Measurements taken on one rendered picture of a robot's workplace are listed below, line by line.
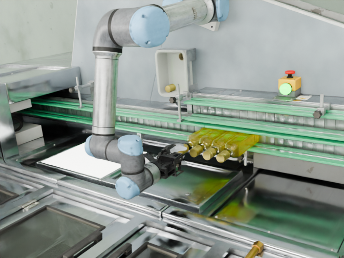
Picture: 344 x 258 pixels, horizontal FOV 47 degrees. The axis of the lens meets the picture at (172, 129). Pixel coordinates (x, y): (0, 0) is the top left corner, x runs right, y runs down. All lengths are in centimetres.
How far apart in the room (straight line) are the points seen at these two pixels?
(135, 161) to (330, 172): 77
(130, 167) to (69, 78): 121
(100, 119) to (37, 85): 98
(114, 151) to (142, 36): 36
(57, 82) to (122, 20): 116
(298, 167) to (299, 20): 57
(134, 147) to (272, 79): 75
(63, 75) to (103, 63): 106
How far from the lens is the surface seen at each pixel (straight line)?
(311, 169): 162
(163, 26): 120
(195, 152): 147
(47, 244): 139
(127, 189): 123
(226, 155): 143
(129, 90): 216
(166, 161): 138
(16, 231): 151
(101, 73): 127
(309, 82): 166
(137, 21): 116
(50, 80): 227
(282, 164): 165
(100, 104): 127
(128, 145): 119
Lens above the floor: 230
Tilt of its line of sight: 50 degrees down
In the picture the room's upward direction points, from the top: 117 degrees counter-clockwise
